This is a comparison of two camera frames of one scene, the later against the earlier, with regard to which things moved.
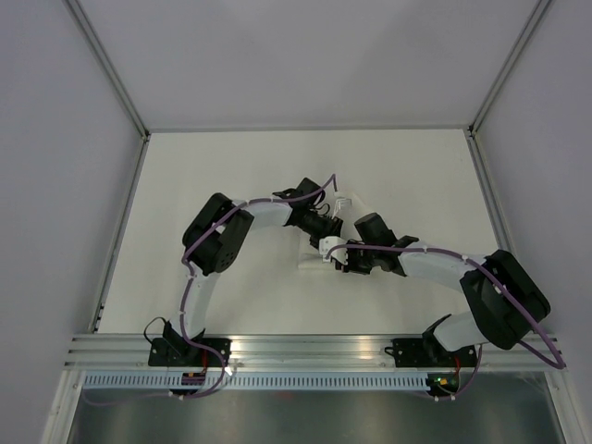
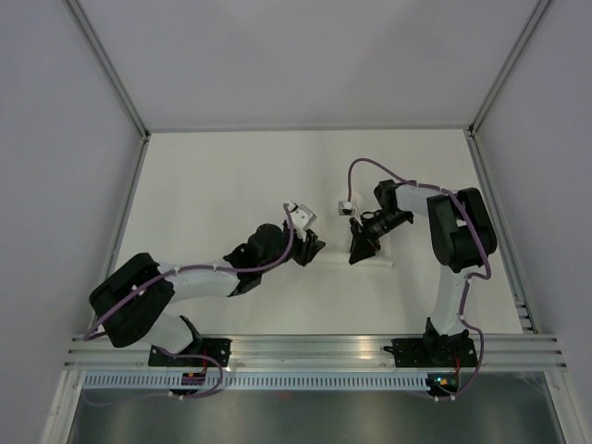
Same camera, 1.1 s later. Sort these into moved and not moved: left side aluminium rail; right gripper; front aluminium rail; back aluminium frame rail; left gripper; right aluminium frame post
Moved: left gripper; right gripper
Not moved: right aluminium frame post; front aluminium rail; back aluminium frame rail; left side aluminium rail
